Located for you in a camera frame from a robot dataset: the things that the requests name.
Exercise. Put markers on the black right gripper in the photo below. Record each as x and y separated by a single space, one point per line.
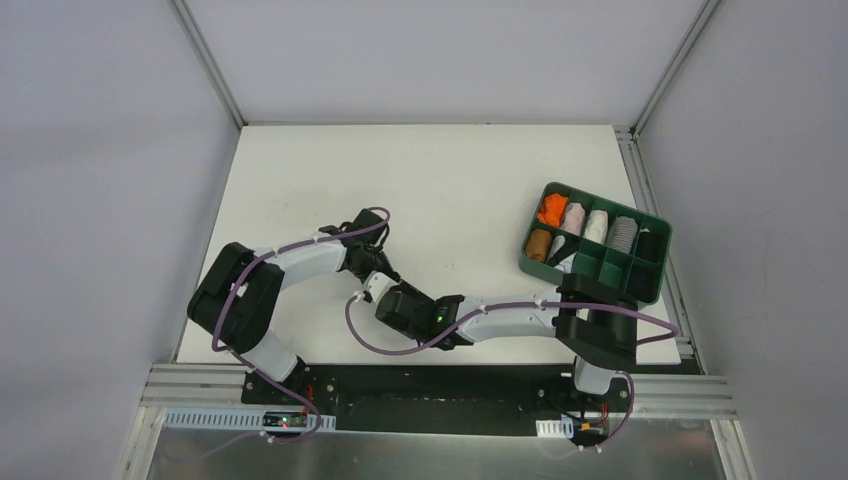
394 309

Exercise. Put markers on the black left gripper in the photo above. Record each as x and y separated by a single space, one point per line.
361 258

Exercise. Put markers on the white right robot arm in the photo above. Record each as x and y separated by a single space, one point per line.
598 325

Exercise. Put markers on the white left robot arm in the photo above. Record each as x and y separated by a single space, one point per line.
236 298

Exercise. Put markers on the brown rolled underwear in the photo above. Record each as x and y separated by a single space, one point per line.
538 245

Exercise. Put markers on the white black rolled underwear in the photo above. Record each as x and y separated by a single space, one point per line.
563 252

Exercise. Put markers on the orange rolled underwear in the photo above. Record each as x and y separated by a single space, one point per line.
552 209

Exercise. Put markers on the pink rolled underwear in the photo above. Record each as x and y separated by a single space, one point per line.
573 219

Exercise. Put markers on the grey striped rolled underwear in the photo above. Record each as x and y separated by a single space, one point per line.
623 234

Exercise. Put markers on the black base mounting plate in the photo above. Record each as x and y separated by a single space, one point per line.
485 400

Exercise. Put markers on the green compartment tray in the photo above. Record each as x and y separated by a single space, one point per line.
626 272

